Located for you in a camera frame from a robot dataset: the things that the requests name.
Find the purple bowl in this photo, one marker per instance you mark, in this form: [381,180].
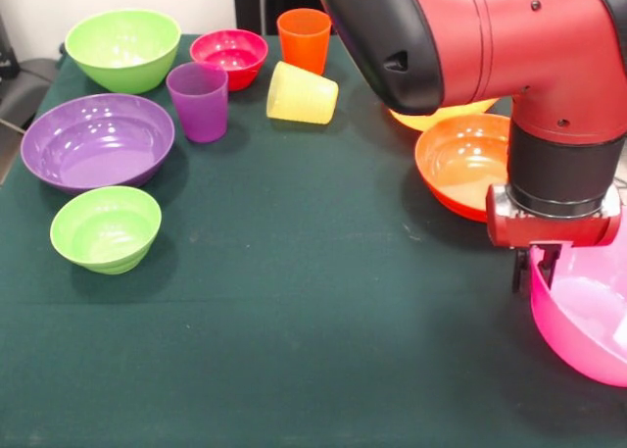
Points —
[98,149]

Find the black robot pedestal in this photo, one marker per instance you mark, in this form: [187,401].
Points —
[250,2]

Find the dark green tablecloth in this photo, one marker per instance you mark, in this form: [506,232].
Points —
[294,271]

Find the purple cup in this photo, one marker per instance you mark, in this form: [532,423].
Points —
[201,114]

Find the large green bowl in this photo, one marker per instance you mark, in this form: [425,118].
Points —
[122,70]

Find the small green bowl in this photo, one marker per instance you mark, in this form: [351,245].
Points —
[105,232]

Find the pink bowl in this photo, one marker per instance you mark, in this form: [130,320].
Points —
[578,340]

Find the orange bowl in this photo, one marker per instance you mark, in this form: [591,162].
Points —
[460,159]

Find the orange cup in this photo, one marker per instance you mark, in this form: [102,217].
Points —
[303,46]

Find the yellow bowl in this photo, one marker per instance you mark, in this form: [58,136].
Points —
[421,120]

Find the red bowl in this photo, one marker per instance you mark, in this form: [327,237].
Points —
[235,51]

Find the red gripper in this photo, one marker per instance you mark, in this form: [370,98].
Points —
[553,230]

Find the dark grey chair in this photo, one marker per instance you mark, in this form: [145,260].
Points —
[29,85]

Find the yellow cup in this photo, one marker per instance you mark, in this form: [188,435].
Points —
[303,97]

